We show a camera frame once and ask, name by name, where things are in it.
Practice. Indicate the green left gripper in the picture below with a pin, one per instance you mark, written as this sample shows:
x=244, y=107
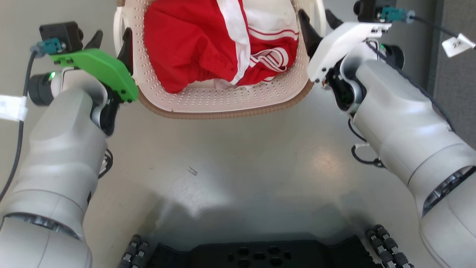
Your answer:
x=100, y=67

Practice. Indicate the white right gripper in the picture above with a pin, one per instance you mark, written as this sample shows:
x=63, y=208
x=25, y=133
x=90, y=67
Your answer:
x=346, y=42

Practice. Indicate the cream perforated laundry basket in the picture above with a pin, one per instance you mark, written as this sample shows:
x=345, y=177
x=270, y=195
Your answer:
x=208, y=100

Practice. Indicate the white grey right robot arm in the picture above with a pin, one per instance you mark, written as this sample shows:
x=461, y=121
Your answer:
x=409, y=130

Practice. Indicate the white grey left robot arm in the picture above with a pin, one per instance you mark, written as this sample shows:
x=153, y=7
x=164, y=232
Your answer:
x=55, y=160

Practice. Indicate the red white striped garment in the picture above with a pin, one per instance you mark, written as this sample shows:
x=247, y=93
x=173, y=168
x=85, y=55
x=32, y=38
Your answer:
x=186, y=44

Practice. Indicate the grey partition panel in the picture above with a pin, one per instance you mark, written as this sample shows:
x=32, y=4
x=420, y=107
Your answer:
x=459, y=74

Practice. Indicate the black roller wheel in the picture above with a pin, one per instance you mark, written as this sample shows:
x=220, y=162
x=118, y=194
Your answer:
x=388, y=247
x=133, y=251

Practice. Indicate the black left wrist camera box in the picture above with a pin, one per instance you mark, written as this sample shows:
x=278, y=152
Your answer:
x=63, y=32

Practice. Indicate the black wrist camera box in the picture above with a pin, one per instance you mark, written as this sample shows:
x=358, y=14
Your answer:
x=63, y=32
x=370, y=9

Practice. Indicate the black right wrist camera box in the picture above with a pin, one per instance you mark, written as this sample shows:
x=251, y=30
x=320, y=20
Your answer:
x=370, y=9

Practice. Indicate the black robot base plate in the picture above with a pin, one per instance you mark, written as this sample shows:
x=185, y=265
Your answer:
x=260, y=255

